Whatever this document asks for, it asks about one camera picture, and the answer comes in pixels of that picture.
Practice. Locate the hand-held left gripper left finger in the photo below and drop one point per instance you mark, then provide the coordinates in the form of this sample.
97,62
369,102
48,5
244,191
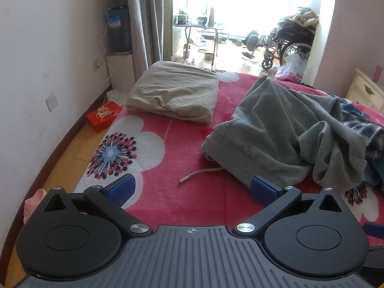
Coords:
121,189

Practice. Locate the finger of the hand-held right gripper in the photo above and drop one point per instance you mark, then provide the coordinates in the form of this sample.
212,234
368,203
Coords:
375,230

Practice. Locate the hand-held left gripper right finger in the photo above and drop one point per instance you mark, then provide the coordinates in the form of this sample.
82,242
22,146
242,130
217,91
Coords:
264,190

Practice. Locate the grey hoodie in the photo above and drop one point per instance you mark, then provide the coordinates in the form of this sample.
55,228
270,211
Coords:
270,132

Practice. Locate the blue cloth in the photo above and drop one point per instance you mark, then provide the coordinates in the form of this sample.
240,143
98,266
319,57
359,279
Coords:
375,172

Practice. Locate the red box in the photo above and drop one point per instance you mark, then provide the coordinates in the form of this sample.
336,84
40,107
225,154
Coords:
100,117

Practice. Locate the red floral blanket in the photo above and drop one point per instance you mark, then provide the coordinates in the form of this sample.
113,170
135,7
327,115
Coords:
186,144

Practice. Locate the pink slipper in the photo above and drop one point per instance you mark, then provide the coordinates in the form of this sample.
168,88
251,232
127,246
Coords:
31,204

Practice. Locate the beige folded cloth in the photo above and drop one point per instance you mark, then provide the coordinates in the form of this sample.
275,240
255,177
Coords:
174,91

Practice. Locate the plastic bag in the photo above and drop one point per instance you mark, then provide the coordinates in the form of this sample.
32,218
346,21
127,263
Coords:
292,66

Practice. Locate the cream nightstand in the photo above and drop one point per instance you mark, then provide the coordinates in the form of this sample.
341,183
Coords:
367,91

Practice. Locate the wheelchair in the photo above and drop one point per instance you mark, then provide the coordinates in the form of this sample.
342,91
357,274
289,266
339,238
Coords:
288,43

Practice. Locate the pink card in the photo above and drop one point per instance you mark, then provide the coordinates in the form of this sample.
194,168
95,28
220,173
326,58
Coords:
378,72

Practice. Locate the blue water dispenser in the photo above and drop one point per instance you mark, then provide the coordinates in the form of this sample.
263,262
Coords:
118,30

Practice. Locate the folding table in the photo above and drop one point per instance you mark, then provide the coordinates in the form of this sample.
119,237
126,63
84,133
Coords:
207,30

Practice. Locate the grey curtain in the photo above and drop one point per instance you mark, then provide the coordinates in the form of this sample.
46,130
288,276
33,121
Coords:
147,21

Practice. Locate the tan jacket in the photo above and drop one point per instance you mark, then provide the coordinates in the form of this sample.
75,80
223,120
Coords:
304,18

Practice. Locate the wall switch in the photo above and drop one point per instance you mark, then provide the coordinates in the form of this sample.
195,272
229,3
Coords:
52,102

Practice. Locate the wall socket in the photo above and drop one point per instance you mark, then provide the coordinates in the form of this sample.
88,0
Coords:
97,65

